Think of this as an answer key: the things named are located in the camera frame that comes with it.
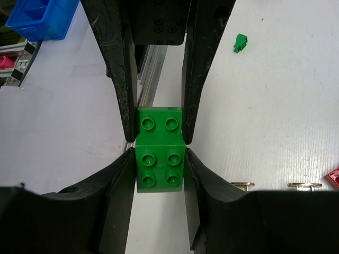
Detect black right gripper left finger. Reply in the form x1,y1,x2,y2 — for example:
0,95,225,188
1,148,136,253

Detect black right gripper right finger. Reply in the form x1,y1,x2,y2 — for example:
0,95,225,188
184,149,338,253

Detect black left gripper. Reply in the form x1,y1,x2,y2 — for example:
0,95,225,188
81,0,236,144

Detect tiny green lego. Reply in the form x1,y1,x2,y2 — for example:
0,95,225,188
233,33,248,53

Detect green lego with slope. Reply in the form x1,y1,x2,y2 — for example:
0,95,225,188
135,107,186,193

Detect clear bin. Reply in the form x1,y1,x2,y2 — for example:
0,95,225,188
287,183,323,192
231,182,255,192

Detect red small square lego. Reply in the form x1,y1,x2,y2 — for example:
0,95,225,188
325,168,339,190

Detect blue plastic crate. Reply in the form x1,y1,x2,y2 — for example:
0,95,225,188
6,0,79,42

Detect pink object off table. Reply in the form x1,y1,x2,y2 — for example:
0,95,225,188
0,56,15,70

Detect aluminium table edge rail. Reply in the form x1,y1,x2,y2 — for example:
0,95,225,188
124,43,170,151

